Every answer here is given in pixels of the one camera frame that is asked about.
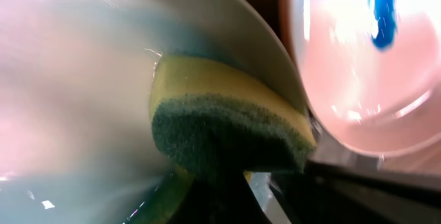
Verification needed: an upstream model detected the dark brown serving tray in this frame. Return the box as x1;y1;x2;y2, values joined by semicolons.
246;0;440;224

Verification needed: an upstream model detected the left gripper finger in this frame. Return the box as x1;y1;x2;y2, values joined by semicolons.
167;171;271;224

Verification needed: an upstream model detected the white plate top, blue stain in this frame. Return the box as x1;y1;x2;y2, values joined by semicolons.
289;0;440;156

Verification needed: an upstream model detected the green and yellow sponge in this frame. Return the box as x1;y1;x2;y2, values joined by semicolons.
127;55;316;223

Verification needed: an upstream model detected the white plate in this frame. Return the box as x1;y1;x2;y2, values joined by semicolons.
289;0;440;156
1;0;302;223

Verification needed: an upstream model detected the white plate front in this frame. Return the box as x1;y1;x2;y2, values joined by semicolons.
1;0;302;223

